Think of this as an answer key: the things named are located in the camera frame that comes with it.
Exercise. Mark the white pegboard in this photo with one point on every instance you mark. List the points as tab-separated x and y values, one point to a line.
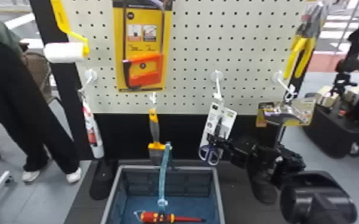
245	47

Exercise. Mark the red screwdriver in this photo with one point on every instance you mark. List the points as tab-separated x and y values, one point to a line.
157	216

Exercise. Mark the yellow paint roller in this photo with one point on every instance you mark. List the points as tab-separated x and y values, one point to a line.
63	52

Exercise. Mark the yellow pliers on card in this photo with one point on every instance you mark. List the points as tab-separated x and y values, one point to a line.
301	50

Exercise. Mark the white and red tube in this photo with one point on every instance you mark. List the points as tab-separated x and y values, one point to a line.
92	131

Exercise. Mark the blue scissors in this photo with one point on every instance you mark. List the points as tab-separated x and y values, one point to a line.
218	120

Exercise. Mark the blue basket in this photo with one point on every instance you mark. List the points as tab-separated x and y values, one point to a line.
170	187

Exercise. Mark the orange hacksaw on yellow card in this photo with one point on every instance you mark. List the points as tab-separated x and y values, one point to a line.
142	67

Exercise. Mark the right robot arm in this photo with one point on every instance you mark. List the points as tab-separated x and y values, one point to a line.
314	197

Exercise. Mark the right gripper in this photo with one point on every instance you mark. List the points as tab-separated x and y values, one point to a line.
240	154

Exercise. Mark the person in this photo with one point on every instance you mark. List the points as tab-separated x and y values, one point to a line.
13	103

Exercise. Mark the silver trowel on card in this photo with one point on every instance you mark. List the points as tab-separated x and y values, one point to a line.
284	113

